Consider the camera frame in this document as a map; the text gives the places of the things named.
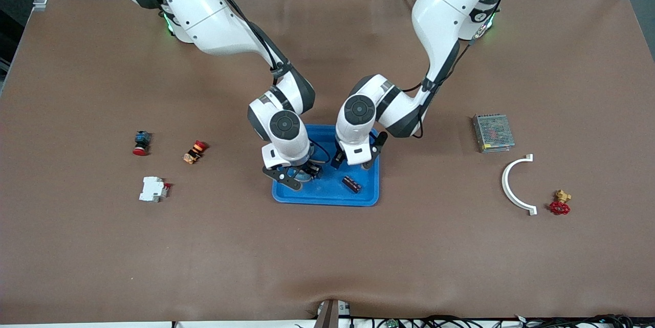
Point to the white circuit breaker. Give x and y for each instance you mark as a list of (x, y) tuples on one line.
[(152, 190)]

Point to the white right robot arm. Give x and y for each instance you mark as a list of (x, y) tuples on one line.
[(204, 16)]

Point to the black cylindrical capacitor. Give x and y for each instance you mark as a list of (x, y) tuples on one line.
[(351, 184)]

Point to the metal mesh power supply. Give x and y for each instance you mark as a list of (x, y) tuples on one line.
[(493, 133)]

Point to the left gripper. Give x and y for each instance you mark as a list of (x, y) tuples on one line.
[(338, 158)]

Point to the red orange emergency stop button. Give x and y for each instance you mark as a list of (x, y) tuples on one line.
[(193, 154)]

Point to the light blue desk bell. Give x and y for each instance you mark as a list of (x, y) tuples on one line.
[(304, 177)]

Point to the brass valve red handwheel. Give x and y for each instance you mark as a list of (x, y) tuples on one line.
[(560, 208)]

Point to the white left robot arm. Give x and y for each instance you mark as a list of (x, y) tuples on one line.
[(445, 5)]

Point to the blue plastic tray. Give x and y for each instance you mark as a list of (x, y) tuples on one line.
[(327, 195)]

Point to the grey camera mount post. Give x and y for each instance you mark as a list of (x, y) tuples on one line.
[(330, 313)]

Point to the white curved plastic bracket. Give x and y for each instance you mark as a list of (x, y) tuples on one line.
[(505, 184)]

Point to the red button blue body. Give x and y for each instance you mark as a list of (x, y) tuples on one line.
[(142, 139)]

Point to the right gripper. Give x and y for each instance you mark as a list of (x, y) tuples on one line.
[(309, 168)]

